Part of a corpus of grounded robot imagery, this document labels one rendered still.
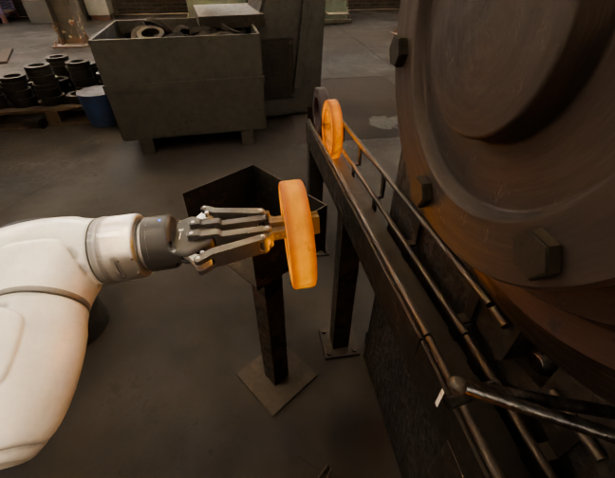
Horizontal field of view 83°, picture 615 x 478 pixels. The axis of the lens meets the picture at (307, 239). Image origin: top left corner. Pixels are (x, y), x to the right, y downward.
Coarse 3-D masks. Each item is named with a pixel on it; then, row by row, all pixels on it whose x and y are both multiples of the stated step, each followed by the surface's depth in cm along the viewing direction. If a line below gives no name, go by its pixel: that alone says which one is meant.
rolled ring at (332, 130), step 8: (328, 104) 108; (336, 104) 108; (328, 112) 110; (336, 112) 106; (328, 120) 119; (336, 120) 106; (328, 128) 121; (336, 128) 106; (328, 136) 121; (336, 136) 107; (328, 144) 120; (336, 144) 109; (336, 152) 111
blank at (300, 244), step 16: (288, 192) 45; (304, 192) 45; (288, 208) 44; (304, 208) 44; (288, 224) 43; (304, 224) 43; (288, 240) 44; (304, 240) 43; (288, 256) 53; (304, 256) 44; (304, 272) 45
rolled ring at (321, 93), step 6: (318, 90) 123; (324, 90) 123; (318, 96) 123; (324, 96) 122; (312, 102) 136; (318, 102) 124; (324, 102) 121; (312, 108) 137; (318, 108) 135; (312, 114) 139; (318, 114) 136; (318, 120) 136; (318, 126) 136; (318, 132) 130
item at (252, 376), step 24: (192, 192) 81; (216, 192) 86; (240, 192) 91; (264, 192) 92; (192, 216) 84; (240, 264) 78; (264, 264) 70; (288, 264) 76; (264, 288) 88; (264, 312) 95; (264, 336) 104; (264, 360) 115; (288, 360) 125; (264, 384) 119; (288, 384) 119
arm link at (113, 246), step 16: (96, 224) 44; (112, 224) 44; (128, 224) 44; (96, 240) 43; (112, 240) 43; (128, 240) 43; (96, 256) 43; (112, 256) 43; (128, 256) 44; (96, 272) 44; (112, 272) 44; (128, 272) 45; (144, 272) 46
